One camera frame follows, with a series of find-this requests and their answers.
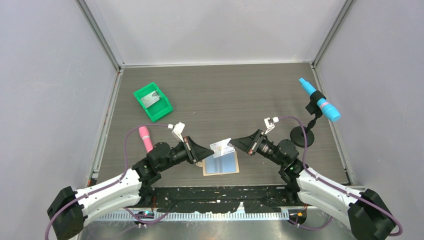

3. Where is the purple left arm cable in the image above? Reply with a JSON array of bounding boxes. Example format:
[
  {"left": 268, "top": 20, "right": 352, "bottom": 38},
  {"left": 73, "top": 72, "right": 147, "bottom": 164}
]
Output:
[{"left": 44, "top": 123, "right": 175, "bottom": 240}]

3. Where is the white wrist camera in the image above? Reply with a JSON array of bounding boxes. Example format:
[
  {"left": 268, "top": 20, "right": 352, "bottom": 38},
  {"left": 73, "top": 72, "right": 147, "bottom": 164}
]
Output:
[
  {"left": 171, "top": 122, "right": 185, "bottom": 142},
  {"left": 264, "top": 116, "right": 279, "bottom": 135}
]

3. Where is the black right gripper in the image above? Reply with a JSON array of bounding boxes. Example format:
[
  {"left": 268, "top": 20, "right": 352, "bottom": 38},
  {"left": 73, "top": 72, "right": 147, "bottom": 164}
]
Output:
[{"left": 230, "top": 129, "right": 286, "bottom": 167}]

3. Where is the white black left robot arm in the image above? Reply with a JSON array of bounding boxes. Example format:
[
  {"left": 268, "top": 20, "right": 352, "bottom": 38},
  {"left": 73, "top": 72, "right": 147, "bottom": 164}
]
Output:
[{"left": 44, "top": 136, "right": 214, "bottom": 240}]

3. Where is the black microphone stand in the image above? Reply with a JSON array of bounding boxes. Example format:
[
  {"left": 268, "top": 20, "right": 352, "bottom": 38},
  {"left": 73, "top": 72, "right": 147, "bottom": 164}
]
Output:
[{"left": 290, "top": 102, "right": 323, "bottom": 148}]

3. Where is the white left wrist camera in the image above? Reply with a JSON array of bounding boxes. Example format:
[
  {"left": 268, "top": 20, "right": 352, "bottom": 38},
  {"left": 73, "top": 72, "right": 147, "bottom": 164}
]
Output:
[{"left": 171, "top": 122, "right": 185, "bottom": 142}]

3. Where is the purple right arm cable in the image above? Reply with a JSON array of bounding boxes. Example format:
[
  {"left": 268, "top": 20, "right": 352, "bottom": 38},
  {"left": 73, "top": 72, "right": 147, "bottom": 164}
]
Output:
[{"left": 274, "top": 115, "right": 404, "bottom": 238}]

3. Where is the beige card holder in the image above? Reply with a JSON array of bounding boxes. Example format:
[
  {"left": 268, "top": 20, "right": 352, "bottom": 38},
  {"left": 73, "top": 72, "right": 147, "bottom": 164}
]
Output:
[{"left": 195, "top": 151, "right": 240, "bottom": 177}]

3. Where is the green plastic bin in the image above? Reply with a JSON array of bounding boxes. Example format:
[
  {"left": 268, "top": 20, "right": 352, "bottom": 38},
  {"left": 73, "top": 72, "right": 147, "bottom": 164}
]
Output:
[{"left": 133, "top": 82, "right": 174, "bottom": 123}]

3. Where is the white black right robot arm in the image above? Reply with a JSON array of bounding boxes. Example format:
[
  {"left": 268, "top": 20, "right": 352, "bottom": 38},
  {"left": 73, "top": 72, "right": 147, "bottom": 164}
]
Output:
[{"left": 229, "top": 129, "right": 398, "bottom": 240}]

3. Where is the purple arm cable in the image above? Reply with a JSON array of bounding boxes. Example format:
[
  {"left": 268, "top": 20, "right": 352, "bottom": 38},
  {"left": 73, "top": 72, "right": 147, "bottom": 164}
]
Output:
[
  {"left": 44, "top": 123, "right": 175, "bottom": 240},
  {"left": 274, "top": 115, "right": 404, "bottom": 238}
]

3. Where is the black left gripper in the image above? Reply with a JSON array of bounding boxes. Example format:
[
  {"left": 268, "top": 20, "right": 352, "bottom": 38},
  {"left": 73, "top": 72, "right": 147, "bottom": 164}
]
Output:
[{"left": 158, "top": 135, "right": 213, "bottom": 172}]

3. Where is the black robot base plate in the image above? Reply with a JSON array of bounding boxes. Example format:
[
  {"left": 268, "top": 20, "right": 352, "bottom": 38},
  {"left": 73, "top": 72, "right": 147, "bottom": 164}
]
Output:
[{"left": 133, "top": 185, "right": 307, "bottom": 214}]

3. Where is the pink toy microphone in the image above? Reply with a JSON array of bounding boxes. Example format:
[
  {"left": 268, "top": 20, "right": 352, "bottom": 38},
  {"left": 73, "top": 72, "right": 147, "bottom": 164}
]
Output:
[{"left": 138, "top": 126, "right": 154, "bottom": 153}]

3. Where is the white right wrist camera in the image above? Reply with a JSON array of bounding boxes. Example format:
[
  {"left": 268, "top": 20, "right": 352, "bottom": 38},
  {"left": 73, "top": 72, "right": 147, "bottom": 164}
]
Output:
[{"left": 264, "top": 116, "right": 279, "bottom": 135}]

